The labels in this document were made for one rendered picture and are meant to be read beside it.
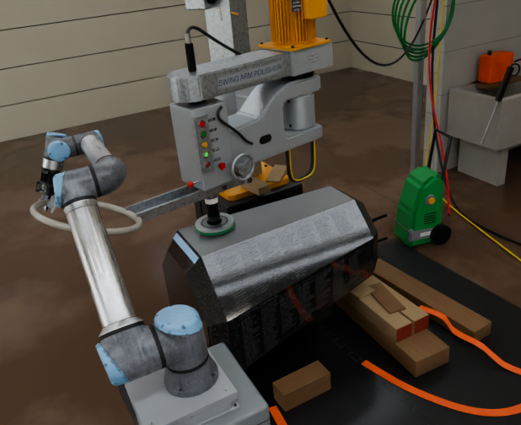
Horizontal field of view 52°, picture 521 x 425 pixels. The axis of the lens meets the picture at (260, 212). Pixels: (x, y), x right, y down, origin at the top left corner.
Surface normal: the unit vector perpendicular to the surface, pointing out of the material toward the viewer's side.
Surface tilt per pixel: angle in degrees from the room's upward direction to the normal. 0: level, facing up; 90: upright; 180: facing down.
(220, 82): 90
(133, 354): 50
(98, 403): 0
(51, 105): 90
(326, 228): 45
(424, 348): 0
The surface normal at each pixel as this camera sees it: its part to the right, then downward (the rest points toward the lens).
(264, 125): 0.63, 0.29
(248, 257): 0.29, -0.39
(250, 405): -0.09, -0.89
